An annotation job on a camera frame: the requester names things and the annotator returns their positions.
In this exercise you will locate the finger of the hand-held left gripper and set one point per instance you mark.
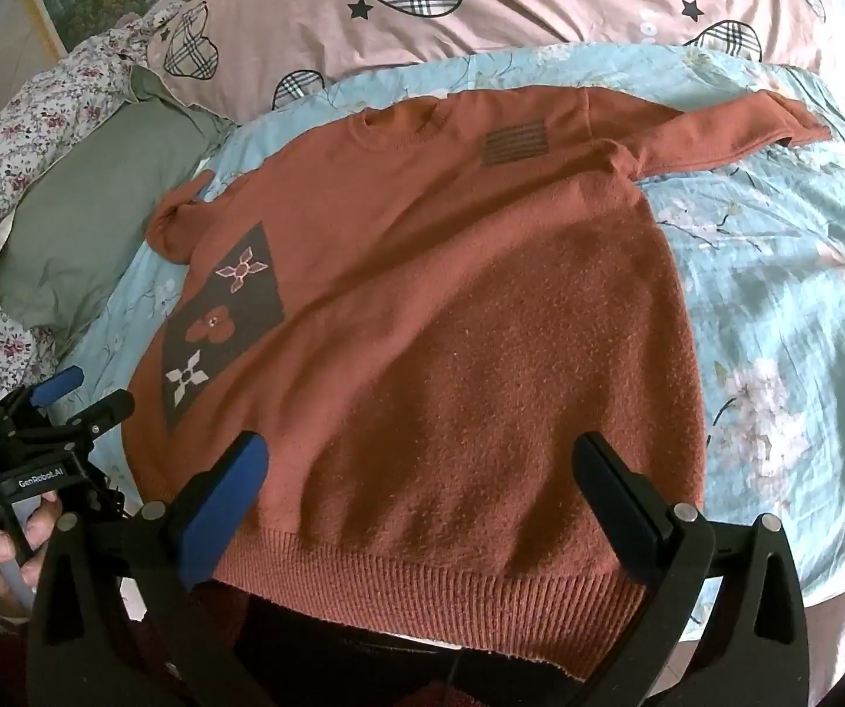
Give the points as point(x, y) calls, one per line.
point(109, 410)
point(58, 387)

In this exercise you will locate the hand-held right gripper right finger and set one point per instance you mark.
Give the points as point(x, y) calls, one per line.
point(618, 493)

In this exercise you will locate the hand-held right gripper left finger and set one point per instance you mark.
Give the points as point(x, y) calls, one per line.
point(223, 508)

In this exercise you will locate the rust orange sweater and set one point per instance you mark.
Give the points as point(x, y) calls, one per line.
point(430, 346)

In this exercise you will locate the green pillow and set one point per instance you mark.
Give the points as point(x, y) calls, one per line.
point(98, 199)

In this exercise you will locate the person's dark pants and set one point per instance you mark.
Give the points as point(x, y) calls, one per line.
point(393, 666)

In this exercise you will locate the light blue floral bedsheet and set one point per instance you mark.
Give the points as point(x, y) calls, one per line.
point(761, 272)

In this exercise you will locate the white red-flower pillow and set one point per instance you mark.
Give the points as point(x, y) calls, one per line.
point(17, 125)

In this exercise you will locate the pink heart-print quilt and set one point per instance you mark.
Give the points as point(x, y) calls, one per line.
point(540, 7)

